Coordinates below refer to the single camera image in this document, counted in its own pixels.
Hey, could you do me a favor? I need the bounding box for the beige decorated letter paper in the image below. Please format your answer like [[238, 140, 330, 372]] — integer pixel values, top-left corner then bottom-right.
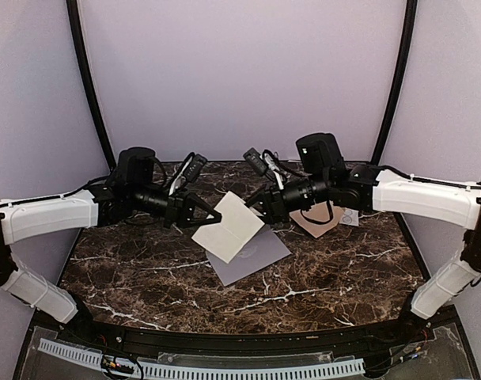
[[191, 192, 264, 264]]

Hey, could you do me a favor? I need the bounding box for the black frame post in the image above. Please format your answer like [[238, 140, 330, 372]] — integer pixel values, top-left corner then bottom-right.
[[370, 0, 418, 165], [66, 0, 116, 169]]

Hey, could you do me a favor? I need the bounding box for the right black frame post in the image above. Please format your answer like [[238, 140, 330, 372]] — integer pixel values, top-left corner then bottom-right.
[[370, 0, 418, 165]]

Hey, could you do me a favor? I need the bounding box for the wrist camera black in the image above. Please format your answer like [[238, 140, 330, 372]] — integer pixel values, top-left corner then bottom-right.
[[182, 154, 208, 183], [243, 147, 268, 177]]

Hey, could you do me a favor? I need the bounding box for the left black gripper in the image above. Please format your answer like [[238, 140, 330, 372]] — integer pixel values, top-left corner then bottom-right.
[[131, 184, 222, 230]]

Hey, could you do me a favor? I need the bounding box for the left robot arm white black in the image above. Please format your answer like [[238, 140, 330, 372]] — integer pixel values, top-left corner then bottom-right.
[[0, 147, 222, 345]]

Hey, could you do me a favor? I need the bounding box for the grey envelope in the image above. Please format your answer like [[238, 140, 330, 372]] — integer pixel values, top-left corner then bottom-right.
[[206, 226, 292, 287]]

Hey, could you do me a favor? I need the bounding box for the black front table rail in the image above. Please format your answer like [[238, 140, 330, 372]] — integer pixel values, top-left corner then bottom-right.
[[74, 321, 403, 356]]

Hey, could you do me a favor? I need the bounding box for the white slotted cable duct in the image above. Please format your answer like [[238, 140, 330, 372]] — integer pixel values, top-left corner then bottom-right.
[[37, 338, 365, 379]]

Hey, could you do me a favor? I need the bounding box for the left black frame post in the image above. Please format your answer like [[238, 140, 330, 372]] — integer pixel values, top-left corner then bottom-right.
[[66, 0, 116, 169]]

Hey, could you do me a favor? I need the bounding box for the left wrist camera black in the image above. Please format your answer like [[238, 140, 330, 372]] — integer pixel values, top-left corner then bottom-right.
[[182, 154, 208, 183]]

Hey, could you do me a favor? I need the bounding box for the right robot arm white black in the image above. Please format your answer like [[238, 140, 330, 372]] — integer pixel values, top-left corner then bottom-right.
[[244, 133, 481, 344]]

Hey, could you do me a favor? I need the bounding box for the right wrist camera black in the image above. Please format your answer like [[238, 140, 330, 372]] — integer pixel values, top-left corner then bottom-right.
[[243, 147, 268, 177]]

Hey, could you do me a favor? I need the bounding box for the white sticker sheet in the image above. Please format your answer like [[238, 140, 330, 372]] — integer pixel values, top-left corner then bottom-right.
[[339, 208, 359, 226]]

